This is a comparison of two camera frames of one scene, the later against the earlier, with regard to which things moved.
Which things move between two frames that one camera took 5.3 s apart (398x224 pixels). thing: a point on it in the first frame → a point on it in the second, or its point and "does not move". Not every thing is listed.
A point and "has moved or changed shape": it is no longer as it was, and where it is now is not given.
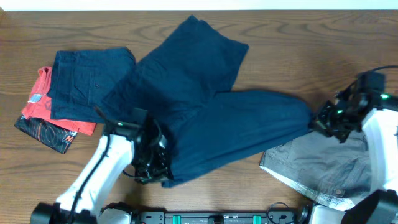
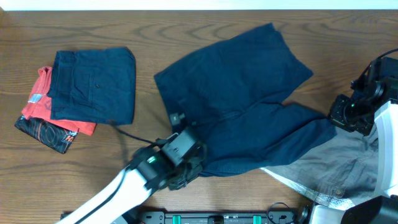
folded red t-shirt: x=38 y=103 does not move
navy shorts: x=184 y=81 has moved or changed shape
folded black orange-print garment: x=57 y=138 does not move
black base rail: x=217 y=217 does not move
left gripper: x=154 y=171 → x=193 y=163
